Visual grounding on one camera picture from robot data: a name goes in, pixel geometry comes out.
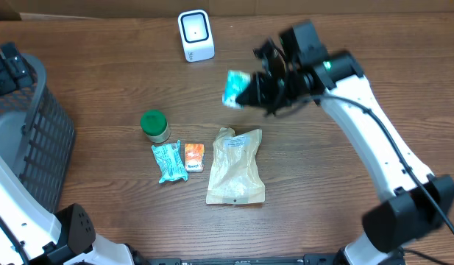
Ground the teal tissue pack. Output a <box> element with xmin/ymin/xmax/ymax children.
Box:
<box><xmin>222</xmin><ymin>70</ymin><xmax>252</xmax><ymax>109</ymax></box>

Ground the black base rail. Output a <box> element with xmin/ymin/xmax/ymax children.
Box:
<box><xmin>147</xmin><ymin>253</ymin><xmax>348</xmax><ymax>265</ymax></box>

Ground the beige plastic pouch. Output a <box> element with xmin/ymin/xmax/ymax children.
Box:
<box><xmin>206</xmin><ymin>127</ymin><xmax>266</xmax><ymax>205</ymax></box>

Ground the green capped bottle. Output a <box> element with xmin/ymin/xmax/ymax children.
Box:
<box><xmin>141</xmin><ymin>110</ymin><xmax>171</xmax><ymax>144</ymax></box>

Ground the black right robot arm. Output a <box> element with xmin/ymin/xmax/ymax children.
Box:
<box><xmin>235</xmin><ymin>21</ymin><xmax>454</xmax><ymax>264</ymax></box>

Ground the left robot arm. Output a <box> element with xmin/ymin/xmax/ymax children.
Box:
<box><xmin>0</xmin><ymin>42</ymin><xmax>146</xmax><ymax>264</ymax></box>

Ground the grey plastic mesh basket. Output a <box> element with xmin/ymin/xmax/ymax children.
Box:
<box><xmin>0</xmin><ymin>54</ymin><xmax>76</xmax><ymax>213</ymax></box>

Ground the orange tissue pack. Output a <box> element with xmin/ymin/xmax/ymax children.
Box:
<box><xmin>185</xmin><ymin>144</ymin><xmax>205</xmax><ymax>172</ymax></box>

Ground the green snack packet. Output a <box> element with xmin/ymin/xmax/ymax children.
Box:
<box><xmin>152</xmin><ymin>140</ymin><xmax>188</xmax><ymax>184</ymax></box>

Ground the white barcode scanner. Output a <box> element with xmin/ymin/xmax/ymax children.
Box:
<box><xmin>177</xmin><ymin>10</ymin><xmax>215</xmax><ymax>63</ymax></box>

